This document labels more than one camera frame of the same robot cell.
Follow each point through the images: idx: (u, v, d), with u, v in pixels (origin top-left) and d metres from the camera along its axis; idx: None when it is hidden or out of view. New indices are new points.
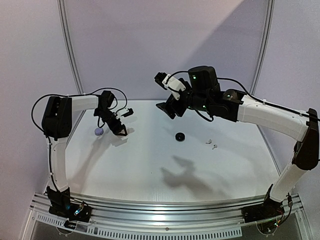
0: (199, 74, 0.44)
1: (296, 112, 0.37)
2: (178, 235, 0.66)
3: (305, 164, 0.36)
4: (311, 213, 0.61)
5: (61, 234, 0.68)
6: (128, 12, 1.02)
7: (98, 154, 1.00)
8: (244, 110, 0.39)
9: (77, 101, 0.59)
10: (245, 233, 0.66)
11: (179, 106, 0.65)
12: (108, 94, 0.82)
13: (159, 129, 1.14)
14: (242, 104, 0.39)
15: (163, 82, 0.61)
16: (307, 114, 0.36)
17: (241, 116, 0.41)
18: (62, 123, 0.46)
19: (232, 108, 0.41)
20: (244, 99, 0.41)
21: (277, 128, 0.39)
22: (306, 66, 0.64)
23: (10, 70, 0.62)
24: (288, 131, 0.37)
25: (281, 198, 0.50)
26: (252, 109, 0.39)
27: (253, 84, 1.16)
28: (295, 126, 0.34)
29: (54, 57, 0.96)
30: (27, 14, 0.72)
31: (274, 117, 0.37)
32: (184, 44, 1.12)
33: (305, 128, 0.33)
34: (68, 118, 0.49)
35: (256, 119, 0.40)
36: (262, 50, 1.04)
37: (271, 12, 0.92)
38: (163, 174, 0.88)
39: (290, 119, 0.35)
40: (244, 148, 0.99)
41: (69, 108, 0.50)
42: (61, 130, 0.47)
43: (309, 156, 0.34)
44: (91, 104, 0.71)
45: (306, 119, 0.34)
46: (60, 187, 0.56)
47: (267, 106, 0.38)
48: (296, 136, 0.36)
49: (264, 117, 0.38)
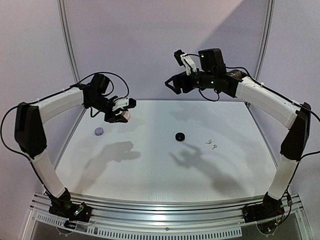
0: (206, 54, 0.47)
1: (289, 101, 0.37)
2: (178, 235, 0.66)
3: (292, 152, 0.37)
4: (312, 214, 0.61)
5: (61, 234, 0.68)
6: (128, 13, 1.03)
7: (98, 154, 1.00)
8: (242, 88, 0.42)
9: (48, 107, 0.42)
10: (245, 233, 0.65)
11: (188, 84, 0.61)
12: (100, 78, 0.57)
13: (158, 129, 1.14)
14: (241, 83, 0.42)
15: (181, 55, 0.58)
16: (300, 105, 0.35)
17: (239, 93, 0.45)
18: (29, 143, 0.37)
19: (232, 85, 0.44)
20: (244, 79, 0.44)
21: (270, 111, 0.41)
22: (306, 65, 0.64)
23: (9, 70, 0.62)
24: (279, 117, 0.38)
25: (280, 196, 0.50)
26: (248, 89, 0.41)
27: None
28: (285, 112, 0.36)
29: (53, 56, 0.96)
30: (26, 14, 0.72)
31: (267, 100, 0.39)
32: (184, 44, 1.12)
33: (293, 115, 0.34)
34: (38, 132, 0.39)
35: (251, 98, 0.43)
36: (262, 50, 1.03)
37: (271, 11, 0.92)
38: (163, 174, 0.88)
39: (281, 104, 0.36)
40: (244, 148, 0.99)
41: (38, 118, 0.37)
42: (31, 150, 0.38)
43: (294, 145, 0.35)
44: (75, 100, 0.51)
45: (296, 109, 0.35)
46: (57, 194, 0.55)
47: (264, 89, 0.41)
48: (285, 122, 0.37)
49: (259, 98, 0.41)
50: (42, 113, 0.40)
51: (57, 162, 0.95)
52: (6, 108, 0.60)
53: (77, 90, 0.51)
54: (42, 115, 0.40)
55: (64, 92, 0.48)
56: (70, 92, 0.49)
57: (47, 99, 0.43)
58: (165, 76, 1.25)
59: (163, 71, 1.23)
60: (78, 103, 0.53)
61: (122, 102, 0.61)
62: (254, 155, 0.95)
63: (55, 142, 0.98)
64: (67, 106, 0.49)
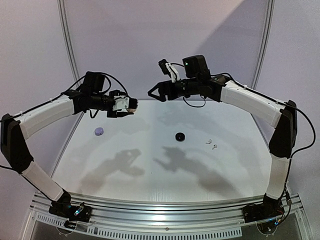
0: (191, 61, 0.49)
1: (273, 100, 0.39)
2: (178, 235, 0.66)
3: (280, 150, 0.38)
4: (312, 214, 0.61)
5: (61, 234, 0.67)
6: (127, 13, 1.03)
7: (98, 154, 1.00)
8: (226, 92, 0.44)
9: (31, 121, 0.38)
10: (245, 233, 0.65)
11: (173, 91, 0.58)
12: (91, 78, 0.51)
13: (158, 129, 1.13)
14: (225, 87, 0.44)
15: (167, 64, 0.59)
16: (285, 103, 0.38)
17: (223, 97, 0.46)
18: (13, 159, 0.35)
19: (216, 89, 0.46)
20: (228, 83, 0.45)
21: (255, 112, 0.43)
22: (306, 65, 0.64)
23: (9, 70, 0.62)
24: (264, 117, 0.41)
25: (277, 195, 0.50)
26: (232, 92, 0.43)
27: (253, 85, 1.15)
28: (270, 112, 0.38)
29: (53, 56, 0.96)
30: (26, 13, 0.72)
31: (251, 101, 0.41)
32: (184, 44, 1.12)
33: (277, 114, 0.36)
34: (22, 147, 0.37)
35: (236, 101, 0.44)
36: (262, 51, 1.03)
37: (271, 12, 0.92)
38: (163, 174, 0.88)
39: (266, 105, 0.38)
40: (244, 149, 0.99)
41: (18, 134, 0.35)
42: (16, 166, 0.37)
43: (283, 143, 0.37)
44: (66, 109, 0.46)
45: (280, 108, 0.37)
46: (55, 198, 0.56)
47: (247, 91, 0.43)
48: (271, 121, 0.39)
49: (243, 100, 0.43)
50: (24, 129, 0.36)
51: (57, 163, 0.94)
52: (6, 107, 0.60)
53: (66, 99, 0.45)
54: (23, 130, 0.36)
55: (52, 102, 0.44)
56: (58, 102, 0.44)
57: (31, 111, 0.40)
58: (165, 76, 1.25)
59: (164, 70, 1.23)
60: (68, 113, 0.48)
61: (122, 103, 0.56)
62: (253, 155, 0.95)
63: (55, 142, 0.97)
64: (56, 117, 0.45)
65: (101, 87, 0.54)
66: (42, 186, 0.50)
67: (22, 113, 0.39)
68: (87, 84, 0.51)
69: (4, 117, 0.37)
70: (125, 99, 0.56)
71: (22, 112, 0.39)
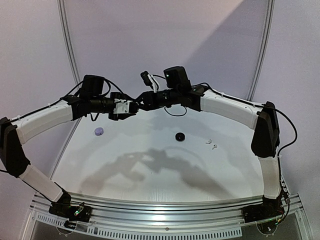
0: (171, 72, 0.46)
1: (250, 104, 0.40)
2: (178, 235, 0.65)
3: (264, 150, 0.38)
4: (312, 214, 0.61)
5: (61, 234, 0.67)
6: (127, 13, 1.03)
7: (98, 154, 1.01)
8: (205, 102, 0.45)
9: (28, 125, 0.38)
10: (245, 233, 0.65)
11: (155, 101, 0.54)
12: (89, 82, 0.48)
13: (158, 129, 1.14)
14: (203, 97, 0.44)
15: (148, 74, 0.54)
16: (262, 105, 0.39)
17: (203, 107, 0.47)
18: (9, 163, 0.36)
19: (196, 100, 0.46)
20: (206, 92, 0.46)
21: (235, 118, 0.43)
22: (305, 66, 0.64)
23: (9, 71, 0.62)
24: (244, 121, 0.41)
25: (277, 193, 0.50)
26: (211, 101, 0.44)
27: (252, 85, 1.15)
28: (248, 116, 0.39)
29: (53, 56, 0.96)
30: (26, 13, 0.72)
31: (230, 108, 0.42)
32: (184, 44, 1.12)
33: (255, 116, 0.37)
34: (19, 152, 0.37)
35: (215, 108, 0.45)
36: (262, 50, 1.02)
37: (271, 11, 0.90)
38: (163, 175, 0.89)
39: (243, 109, 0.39)
40: (244, 149, 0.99)
41: (16, 138, 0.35)
42: (12, 169, 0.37)
43: (264, 143, 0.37)
44: (65, 115, 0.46)
45: (257, 110, 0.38)
46: (57, 197, 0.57)
47: (224, 98, 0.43)
48: (251, 125, 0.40)
49: (222, 107, 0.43)
50: (21, 133, 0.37)
51: (57, 163, 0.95)
52: (7, 108, 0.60)
53: (65, 105, 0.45)
54: (20, 135, 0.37)
55: (50, 108, 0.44)
56: (56, 107, 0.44)
57: (29, 116, 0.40)
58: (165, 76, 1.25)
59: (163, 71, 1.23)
60: (66, 119, 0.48)
61: (122, 107, 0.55)
62: (253, 156, 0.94)
63: (54, 143, 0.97)
64: (54, 122, 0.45)
65: (100, 89, 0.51)
66: (40, 188, 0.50)
67: (20, 117, 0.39)
68: (86, 87, 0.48)
69: (1, 121, 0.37)
70: (125, 103, 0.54)
71: (19, 116, 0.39)
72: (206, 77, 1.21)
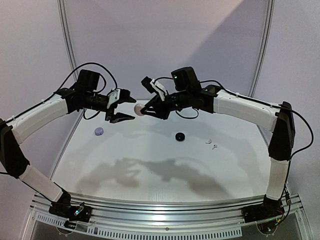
0: (178, 74, 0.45)
1: (267, 104, 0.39)
2: (178, 235, 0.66)
3: (281, 152, 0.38)
4: (312, 213, 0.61)
5: (61, 234, 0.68)
6: (127, 13, 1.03)
7: (99, 154, 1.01)
8: (218, 103, 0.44)
9: (25, 124, 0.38)
10: (245, 233, 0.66)
11: (165, 106, 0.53)
12: (84, 75, 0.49)
13: (157, 129, 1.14)
14: (217, 97, 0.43)
15: (151, 82, 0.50)
16: (279, 105, 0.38)
17: (216, 108, 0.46)
18: (8, 164, 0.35)
19: (208, 101, 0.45)
20: (219, 93, 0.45)
21: (251, 119, 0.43)
22: (305, 66, 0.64)
23: (9, 71, 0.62)
24: (261, 122, 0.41)
25: (278, 196, 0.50)
26: (225, 102, 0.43)
27: (253, 84, 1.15)
28: (267, 117, 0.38)
29: (53, 57, 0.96)
30: (25, 13, 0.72)
31: (246, 109, 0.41)
32: (184, 44, 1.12)
33: (274, 118, 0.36)
34: (17, 152, 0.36)
35: (231, 110, 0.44)
36: (262, 50, 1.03)
37: (271, 12, 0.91)
38: (162, 175, 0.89)
39: (261, 110, 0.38)
40: (245, 148, 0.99)
41: (11, 138, 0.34)
42: (12, 170, 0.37)
43: (282, 146, 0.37)
44: (59, 108, 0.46)
45: (275, 111, 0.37)
46: (57, 197, 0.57)
47: (239, 99, 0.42)
48: (269, 127, 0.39)
49: (237, 108, 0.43)
50: (17, 133, 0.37)
51: (57, 163, 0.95)
52: (7, 108, 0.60)
53: (58, 99, 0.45)
54: (16, 135, 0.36)
55: (44, 104, 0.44)
56: (50, 102, 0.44)
57: (23, 115, 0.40)
58: (165, 76, 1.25)
59: (163, 71, 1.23)
60: (61, 113, 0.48)
61: (113, 95, 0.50)
62: (254, 156, 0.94)
63: (55, 143, 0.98)
64: (49, 117, 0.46)
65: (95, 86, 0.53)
66: (40, 189, 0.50)
67: (14, 117, 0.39)
68: (81, 81, 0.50)
69: None
70: (115, 91, 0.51)
71: (14, 116, 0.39)
72: (206, 77, 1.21)
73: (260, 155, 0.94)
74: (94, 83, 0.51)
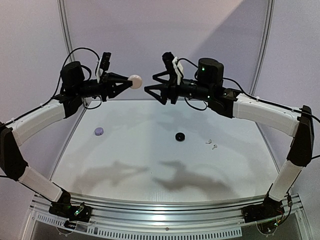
0: (208, 68, 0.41)
1: (288, 109, 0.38)
2: (178, 235, 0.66)
3: (300, 158, 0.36)
4: (311, 212, 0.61)
5: (61, 234, 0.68)
6: (127, 13, 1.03)
7: (99, 153, 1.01)
8: (239, 107, 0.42)
9: (24, 127, 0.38)
10: (244, 233, 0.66)
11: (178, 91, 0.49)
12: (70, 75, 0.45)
13: (157, 129, 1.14)
14: (237, 101, 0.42)
15: (174, 61, 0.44)
16: (300, 110, 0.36)
17: (236, 112, 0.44)
18: (8, 166, 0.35)
19: (227, 105, 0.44)
20: (240, 97, 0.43)
21: (270, 124, 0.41)
22: (305, 65, 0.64)
23: (10, 71, 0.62)
24: (281, 127, 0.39)
25: (279, 198, 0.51)
26: (245, 106, 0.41)
27: (252, 84, 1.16)
28: (286, 121, 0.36)
29: (53, 57, 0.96)
30: (25, 14, 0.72)
31: (266, 113, 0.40)
32: (184, 44, 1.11)
33: (295, 123, 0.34)
34: (16, 153, 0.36)
35: (250, 114, 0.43)
36: (262, 51, 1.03)
37: (271, 11, 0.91)
38: (162, 175, 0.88)
39: (282, 115, 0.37)
40: (245, 148, 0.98)
41: (12, 141, 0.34)
42: (11, 172, 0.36)
43: (303, 153, 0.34)
44: (57, 113, 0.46)
45: (296, 115, 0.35)
46: (56, 197, 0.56)
47: (260, 103, 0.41)
48: (289, 132, 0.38)
49: (257, 113, 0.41)
50: (17, 135, 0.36)
51: (57, 163, 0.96)
52: (7, 109, 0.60)
53: (57, 104, 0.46)
54: (16, 137, 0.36)
55: (42, 108, 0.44)
56: (49, 106, 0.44)
57: (23, 118, 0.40)
58: None
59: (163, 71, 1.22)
60: (59, 118, 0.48)
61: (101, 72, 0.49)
62: (254, 156, 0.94)
63: (54, 143, 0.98)
64: (47, 122, 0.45)
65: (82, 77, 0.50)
66: (40, 189, 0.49)
67: (14, 120, 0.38)
68: (68, 83, 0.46)
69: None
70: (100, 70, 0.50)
71: (13, 119, 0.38)
72: None
73: (261, 155, 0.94)
74: (81, 76, 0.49)
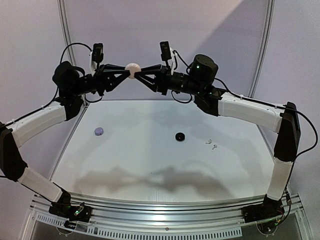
0: (203, 67, 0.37)
1: (271, 105, 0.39)
2: (178, 235, 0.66)
3: (285, 155, 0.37)
4: (311, 212, 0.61)
5: (61, 234, 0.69)
6: (126, 13, 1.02)
7: (99, 153, 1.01)
8: (223, 105, 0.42)
9: (24, 128, 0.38)
10: (244, 233, 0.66)
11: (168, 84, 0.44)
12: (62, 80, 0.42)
13: (157, 129, 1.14)
14: (222, 100, 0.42)
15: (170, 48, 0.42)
16: (284, 106, 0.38)
17: (221, 110, 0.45)
18: (6, 167, 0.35)
19: (213, 104, 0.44)
20: (224, 95, 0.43)
21: (255, 121, 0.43)
22: (305, 66, 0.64)
23: (9, 71, 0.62)
24: (265, 124, 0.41)
25: (278, 196, 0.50)
26: (230, 104, 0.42)
27: (252, 85, 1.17)
28: (270, 118, 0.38)
29: (53, 57, 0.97)
30: (25, 15, 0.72)
31: (251, 111, 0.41)
32: (184, 44, 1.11)
33: (278, 119, 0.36)
34: (16, 154, 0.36)
35: (235, 112, 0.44)
36: (262, 50, 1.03)
37: (271, 12, 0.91)
38: (162, 176, 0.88)
39: (266, 112, 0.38)
40: (245, 148, 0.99)
41: (11, 142, 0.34)
42: (10, 173, 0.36)
43: (288, 149, 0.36)
44: (57, 115, 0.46)
45: (280, 112, 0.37)
46: (56, 197, 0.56)
47: (244, 101, 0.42)
48: (274, 128, 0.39)
49: (242, 110, 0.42)
50: (16, 136, 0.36)
51: (57, 163, 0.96)
52: (7, 109, 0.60)
53: (58, 106, 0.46)
54: (16, 138, 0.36)
55: (43, 109, 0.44)
56: (49, 108, 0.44)
57: (23, 119, 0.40)
58: None
59: None
60: (60, 120, 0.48)
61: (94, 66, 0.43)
62: (253, 156, 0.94)
63: (54, 144, 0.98)
64: (48, 124, 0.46)
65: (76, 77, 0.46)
66: (40, 190, 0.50)
67: (14, 120, 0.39)
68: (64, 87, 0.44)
69: None
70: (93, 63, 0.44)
71: (14, 120, 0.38)
72: None
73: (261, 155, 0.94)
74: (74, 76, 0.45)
